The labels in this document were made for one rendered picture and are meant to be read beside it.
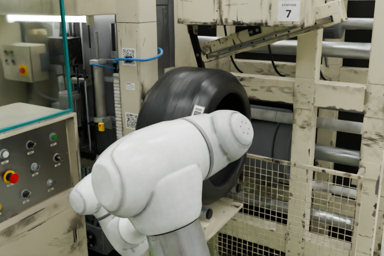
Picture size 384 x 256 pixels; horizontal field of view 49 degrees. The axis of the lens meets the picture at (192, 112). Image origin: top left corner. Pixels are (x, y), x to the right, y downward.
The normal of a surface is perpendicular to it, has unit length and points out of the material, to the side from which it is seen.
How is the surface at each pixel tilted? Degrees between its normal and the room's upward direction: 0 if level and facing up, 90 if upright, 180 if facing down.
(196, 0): 90
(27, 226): 90
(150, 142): 28
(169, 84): 33
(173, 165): 71
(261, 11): 90
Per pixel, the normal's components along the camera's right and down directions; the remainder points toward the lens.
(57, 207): 0.85, 0.13
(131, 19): -0.52, 0.22
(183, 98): -0.37, -0.53
